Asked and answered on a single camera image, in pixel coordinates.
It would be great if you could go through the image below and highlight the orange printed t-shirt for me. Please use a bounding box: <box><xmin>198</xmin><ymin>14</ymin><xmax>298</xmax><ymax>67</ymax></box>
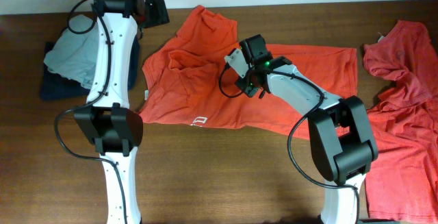
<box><xmin>138</xmin><ymin>5</ymin><xmax>359</xmax><ymax>140</ymax></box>

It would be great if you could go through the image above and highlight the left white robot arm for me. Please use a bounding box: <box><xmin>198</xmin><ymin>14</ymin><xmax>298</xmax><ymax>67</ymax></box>
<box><xmin>74</xmin><ymin>0</ymin><xmax>170</xmax><ymax>223</ymax></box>

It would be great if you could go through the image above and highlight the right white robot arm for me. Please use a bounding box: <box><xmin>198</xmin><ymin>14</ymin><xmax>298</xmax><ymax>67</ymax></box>
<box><xmin>224</xmin><ymin>35</ymin><xmax>378</xmax><ymax>223</ymax></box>

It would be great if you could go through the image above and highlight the folded grey t-shirt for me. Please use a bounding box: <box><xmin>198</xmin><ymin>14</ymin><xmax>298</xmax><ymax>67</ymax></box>
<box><xmin>44</xmin><ymin>25</ymin><xmax>99</xmax><ymax>89</ymax></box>

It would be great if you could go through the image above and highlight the folded navy garment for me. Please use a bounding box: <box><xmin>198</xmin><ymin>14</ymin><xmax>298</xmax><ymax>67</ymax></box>
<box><xmin>40</xmin><ymin>38</ymin><xmax>140</xmax><ymax>101</ymax></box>

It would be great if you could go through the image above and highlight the red t-shirt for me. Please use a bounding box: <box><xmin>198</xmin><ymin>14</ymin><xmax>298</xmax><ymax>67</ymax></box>
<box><xmin>363</xmin><ymin>21</ymin><xmax>437</xmax><ymax>223</ymax></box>

